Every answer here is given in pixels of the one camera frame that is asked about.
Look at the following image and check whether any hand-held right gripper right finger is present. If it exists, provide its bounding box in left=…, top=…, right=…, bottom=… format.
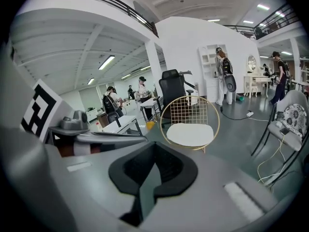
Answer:
left=141, top=143, right=278, bottom=232

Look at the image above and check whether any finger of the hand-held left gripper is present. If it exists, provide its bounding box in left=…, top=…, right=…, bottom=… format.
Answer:
left=93, top=131, right=145, bottom=137
left=77, top=134, right=148, bottom=145

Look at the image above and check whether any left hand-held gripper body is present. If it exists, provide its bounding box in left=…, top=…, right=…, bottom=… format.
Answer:
left=21, top=79, right=91, bottom=156

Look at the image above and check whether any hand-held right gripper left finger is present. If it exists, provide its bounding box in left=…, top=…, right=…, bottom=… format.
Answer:
left=60, top=141, right=156, bottom=232

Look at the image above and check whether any white seat cushion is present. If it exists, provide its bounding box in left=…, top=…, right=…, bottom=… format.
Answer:
left=166, top=123, right=214, bottom=147

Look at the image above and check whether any gold wire chair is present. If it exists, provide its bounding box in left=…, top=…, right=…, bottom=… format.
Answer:
left=159, top=95, right=221, bottom=154

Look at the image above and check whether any black office chair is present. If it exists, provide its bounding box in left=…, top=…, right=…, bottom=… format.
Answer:
left=158, top=69, right=195, bottom=128

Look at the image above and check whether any grey armchair with black legs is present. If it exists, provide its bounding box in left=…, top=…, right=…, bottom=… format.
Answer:
left=251, top=89, right=309, bottom=178

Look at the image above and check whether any white shelf cabinet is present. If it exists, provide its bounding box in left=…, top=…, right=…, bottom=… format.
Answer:
left=198, top=44, right=229, bottom=103

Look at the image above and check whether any white dressing table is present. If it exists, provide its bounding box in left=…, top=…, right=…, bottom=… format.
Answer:
left=243, top=75, right=272, bottom=99

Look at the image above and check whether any black mezzanine railing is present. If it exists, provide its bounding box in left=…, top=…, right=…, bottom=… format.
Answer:
left=48, top=0, right=159, bottom=37
left=223, top=2, right=302, bottom=41

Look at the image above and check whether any white desk with dark frame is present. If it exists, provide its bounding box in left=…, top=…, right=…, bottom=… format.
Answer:
left=101, top=115, right=143, bottom=136

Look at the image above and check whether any black floor cable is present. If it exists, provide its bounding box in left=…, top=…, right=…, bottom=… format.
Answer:
left=221, top=104, right=269, bottom=122

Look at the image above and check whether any yellow cable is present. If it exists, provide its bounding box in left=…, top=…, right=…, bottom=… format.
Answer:
left=257, top=133, right=290, bottom=184

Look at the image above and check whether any round wall mirror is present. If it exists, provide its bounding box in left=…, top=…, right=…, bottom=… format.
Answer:
left=246, top=54, right=258, bottom=73

